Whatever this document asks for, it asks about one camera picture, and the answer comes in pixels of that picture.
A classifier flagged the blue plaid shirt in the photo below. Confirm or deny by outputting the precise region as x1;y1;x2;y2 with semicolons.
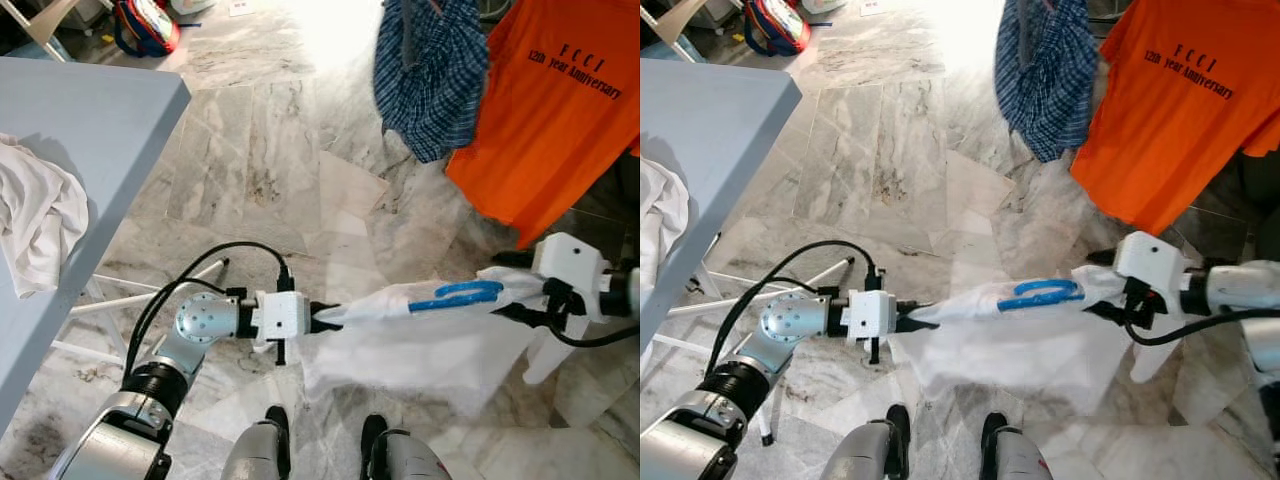
995;0;1101;164
373;0;491;164

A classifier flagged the white baby high chair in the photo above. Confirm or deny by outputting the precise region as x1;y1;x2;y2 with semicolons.
645;0;721;63
20;0;91;63

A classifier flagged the orange T-shirt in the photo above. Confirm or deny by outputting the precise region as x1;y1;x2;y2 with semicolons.
445;0;641;249
1070;0;1280;236

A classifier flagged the robot left leg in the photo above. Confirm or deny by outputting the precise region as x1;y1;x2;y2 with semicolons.
220;405;293;480
820;405;913;480

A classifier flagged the cream white garment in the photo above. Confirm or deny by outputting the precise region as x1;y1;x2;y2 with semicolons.
640;158;691;291
0;135;89;299

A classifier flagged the red and blue backpack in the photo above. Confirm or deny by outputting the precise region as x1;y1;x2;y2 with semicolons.
743;0;811;58
113;0;181;58

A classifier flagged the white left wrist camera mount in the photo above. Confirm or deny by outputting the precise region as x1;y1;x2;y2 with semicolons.
845;290;898;346
250;292;311;346

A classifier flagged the bright white garment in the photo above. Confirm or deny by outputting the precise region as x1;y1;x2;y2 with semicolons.
890;262;1161;416
300;265;561;416

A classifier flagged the blue plastic clothes hanger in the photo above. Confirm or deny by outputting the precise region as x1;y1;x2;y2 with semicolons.
408;280;504;314
998;278;1086;313

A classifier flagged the grey-blue folding table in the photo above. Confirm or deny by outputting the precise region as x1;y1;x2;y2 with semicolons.
0;57;229;441
640;57;856;446

